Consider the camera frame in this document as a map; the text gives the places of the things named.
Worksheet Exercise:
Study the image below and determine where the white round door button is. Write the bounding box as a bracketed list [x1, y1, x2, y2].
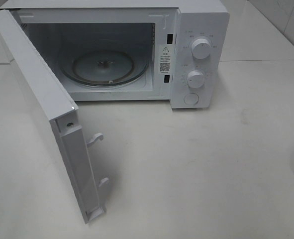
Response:
[184, 93, 199, 106]

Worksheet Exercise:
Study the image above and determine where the white round knob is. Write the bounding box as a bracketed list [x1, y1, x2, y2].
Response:
[187, 70, 205, 89]
[190, 36, 212, 60]

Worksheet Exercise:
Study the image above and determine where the white microwave door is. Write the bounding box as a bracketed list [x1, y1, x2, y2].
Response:
[0, 10, 109, 223]

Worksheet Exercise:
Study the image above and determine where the white warning label sticker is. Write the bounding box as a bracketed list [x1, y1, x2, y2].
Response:
[158, 44, 173, 74]

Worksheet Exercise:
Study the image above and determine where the glass microwave turntable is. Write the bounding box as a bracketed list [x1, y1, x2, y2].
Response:
[60, 50, 149, 87]

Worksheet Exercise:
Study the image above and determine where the white microwave oven body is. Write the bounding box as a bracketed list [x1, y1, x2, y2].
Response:
[0, 0, 229, 109]

